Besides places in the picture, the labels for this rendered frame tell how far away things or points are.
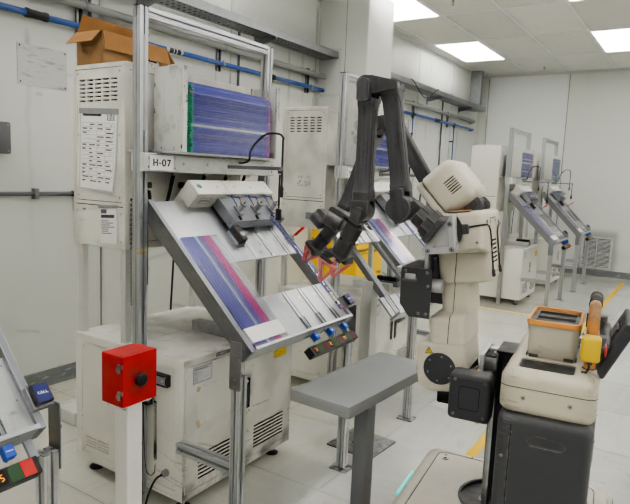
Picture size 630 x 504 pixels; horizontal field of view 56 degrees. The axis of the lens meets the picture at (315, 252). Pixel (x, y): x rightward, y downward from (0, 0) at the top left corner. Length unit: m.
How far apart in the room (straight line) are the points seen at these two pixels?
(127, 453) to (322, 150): 2.17
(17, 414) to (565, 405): 1.37
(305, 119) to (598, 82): 6.77
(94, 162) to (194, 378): 0.94
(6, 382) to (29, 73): 2.44
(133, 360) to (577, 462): 1.27
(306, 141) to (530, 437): 2.32
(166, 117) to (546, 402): 1.65
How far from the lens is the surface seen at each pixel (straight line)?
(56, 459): 1.64
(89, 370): 2.73
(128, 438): 1.95
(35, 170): 3.75
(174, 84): 2.39
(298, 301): 2.43
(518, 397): 1.78
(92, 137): 2.55
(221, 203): 2.49
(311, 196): 3.57
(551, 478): 1.86
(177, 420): 2.38
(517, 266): 6.78
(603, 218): 9.70
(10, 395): 1.59
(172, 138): 2.37
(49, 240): 3.82
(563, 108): 9.87
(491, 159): 6.82
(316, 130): 3.57
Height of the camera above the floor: 1.33
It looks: 7 degrees down
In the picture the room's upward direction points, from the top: 2 degrees clockwise
